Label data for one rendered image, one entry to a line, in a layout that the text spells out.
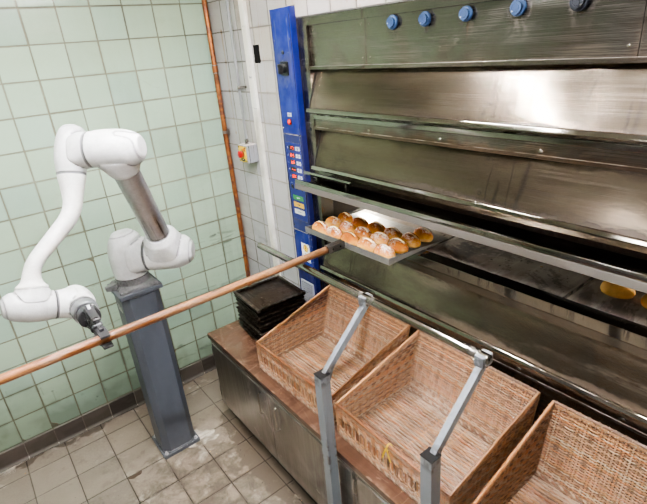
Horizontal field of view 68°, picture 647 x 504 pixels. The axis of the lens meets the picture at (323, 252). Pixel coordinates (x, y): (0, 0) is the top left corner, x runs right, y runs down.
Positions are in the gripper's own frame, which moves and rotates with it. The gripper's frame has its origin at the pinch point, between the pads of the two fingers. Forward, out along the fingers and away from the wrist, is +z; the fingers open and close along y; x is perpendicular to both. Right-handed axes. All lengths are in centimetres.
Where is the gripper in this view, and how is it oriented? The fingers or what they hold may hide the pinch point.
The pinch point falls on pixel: (104, 337)
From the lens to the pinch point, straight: 169.7
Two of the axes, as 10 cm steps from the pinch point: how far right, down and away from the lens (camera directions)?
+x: -7.8, 3.1, -5.5
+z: 6.2, 2.7, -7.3
